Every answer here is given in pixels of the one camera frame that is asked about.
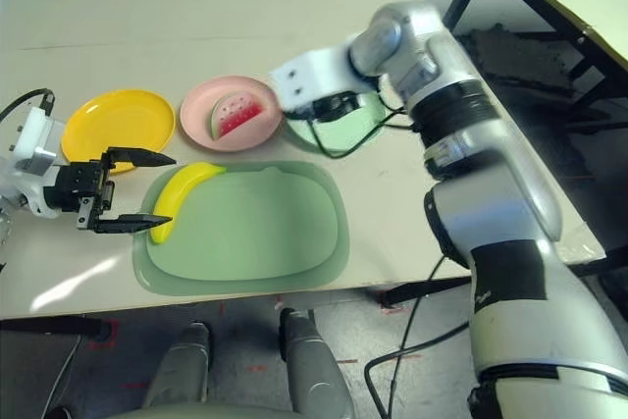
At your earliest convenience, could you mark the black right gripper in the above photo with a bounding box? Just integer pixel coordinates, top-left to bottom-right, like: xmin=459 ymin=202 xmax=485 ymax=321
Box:
xmin=308 ymin=90 xmax=364 ymax=125

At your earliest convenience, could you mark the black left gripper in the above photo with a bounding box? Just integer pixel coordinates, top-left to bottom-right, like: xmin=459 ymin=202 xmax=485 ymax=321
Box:
xmin=46 ymin=146 xmax=177 ymax=236

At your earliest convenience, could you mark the yellow toy banana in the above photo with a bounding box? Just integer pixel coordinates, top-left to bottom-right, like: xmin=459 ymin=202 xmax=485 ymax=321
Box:
xmin=148 ymin=161 xmax=228 ymax=245

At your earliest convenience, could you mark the red toy watermelon slice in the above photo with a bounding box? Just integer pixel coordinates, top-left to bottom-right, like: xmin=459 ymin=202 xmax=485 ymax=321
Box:
xmin=210 ymin=91 xmax=263 ymax=142

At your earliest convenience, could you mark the mint green plastic plate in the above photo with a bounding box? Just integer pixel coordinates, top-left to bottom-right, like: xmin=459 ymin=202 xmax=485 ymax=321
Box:
xmin=284 ymin=92 xmax=389 ymax=155

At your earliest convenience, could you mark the yellow plastic plate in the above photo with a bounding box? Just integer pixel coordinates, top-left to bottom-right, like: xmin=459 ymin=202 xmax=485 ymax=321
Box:
xmin=60 ymin=88 xmax=177 ymax=175

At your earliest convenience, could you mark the pink plastic plate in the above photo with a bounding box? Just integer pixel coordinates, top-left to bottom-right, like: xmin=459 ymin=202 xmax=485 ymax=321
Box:
xmin=179 ymin=76 xmax=285 ymax=151

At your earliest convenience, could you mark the green silicone cutting mat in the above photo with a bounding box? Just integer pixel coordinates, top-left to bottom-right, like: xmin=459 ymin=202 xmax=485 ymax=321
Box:
xmin=131 ymin=160 xmax=351 ymax=297

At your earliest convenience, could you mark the black table foot bar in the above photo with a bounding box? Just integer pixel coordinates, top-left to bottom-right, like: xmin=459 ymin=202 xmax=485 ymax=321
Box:
xmin=0 ymin=316 xmax=117 ymax=341
xmin=381 ymin=276 xmax=472 ymax=310

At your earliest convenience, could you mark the grey robot left leg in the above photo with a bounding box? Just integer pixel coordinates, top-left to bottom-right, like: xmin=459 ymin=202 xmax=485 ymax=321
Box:
xmin=141 ymin=323 xmax=215 ymax=410

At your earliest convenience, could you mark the grey robot leg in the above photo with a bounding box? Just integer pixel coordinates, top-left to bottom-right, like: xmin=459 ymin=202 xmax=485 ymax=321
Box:
xmin=141 ymin=323 xmax=215 ymax=410
xmin=279 ymin=308 xmax=357 ymax=419

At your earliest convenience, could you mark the black foam floor mat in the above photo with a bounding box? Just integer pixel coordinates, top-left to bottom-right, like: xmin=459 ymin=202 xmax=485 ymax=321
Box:
xmin=453 ymin=21 xmax=590 ymax=111

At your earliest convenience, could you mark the grey robot torso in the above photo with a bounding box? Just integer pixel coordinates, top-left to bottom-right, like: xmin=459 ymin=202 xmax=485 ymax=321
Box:
xmin=105 ymin=401 xmax=295 ymax=419

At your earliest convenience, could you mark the grey robot right leg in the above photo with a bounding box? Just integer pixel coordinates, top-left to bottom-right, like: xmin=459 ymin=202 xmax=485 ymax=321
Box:
xmin=279 ymin=308 xmax=357 ymax=419

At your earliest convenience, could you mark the clear plastic film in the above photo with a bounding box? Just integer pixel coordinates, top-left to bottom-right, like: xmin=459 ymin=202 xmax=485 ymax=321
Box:
xmin=553 ymin=220 xmax=609 ymax=266

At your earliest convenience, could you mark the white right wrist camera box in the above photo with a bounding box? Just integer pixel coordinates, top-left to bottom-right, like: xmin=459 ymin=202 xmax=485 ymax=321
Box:
xmin=268 ymin=45 xmax=362 ymax=119

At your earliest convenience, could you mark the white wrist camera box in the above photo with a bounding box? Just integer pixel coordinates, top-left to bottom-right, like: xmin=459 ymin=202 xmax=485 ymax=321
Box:
xmin=9 ymin=104 xmax=68 ymax=180
xmin=268 ymin=45 xmax=362 ymax=119

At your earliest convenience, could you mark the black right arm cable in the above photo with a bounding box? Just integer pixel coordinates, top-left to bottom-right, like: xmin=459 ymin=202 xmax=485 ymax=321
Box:
xmin=306 ymin=104 xmax=472 ymax=419

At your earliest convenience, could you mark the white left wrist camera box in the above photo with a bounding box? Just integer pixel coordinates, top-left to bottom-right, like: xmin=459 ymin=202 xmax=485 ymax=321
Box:
xmin=9 ymin=104 xmax=68 ymax=180

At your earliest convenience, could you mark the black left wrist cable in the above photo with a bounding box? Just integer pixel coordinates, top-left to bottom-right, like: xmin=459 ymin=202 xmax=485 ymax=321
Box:
xmin=0 ymin=88 xmax=56 ymax=121

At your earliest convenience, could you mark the thin white floor cable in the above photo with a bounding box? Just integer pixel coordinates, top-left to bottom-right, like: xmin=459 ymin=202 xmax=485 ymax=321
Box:
xmin=41 ymin=335 xmax=82 ymax=415

